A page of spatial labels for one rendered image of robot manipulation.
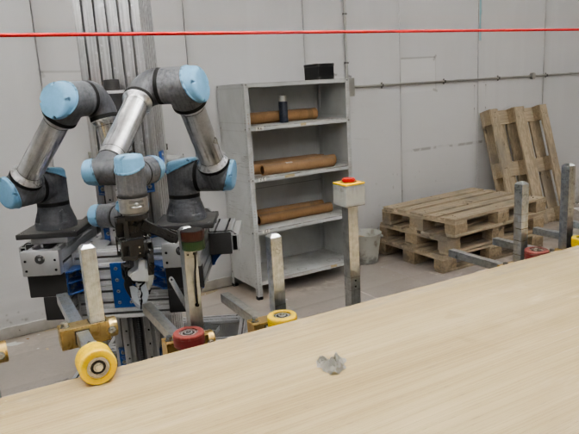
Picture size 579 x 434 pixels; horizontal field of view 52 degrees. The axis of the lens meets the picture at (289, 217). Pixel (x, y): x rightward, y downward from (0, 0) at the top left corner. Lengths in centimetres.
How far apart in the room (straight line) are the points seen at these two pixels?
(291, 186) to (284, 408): 376
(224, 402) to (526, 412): 57
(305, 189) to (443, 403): 385
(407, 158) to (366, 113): 64
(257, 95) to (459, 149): 230
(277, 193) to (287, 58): 107
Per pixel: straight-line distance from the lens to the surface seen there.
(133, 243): 158
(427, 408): 120
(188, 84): 189
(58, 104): 202
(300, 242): 499
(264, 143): 470
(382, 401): 121
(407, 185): 565
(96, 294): 152
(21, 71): 416
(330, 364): 132
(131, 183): 155
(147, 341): 255
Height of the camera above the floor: 150
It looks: 12 degrees down
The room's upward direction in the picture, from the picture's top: 3 degrees counter-clockwise
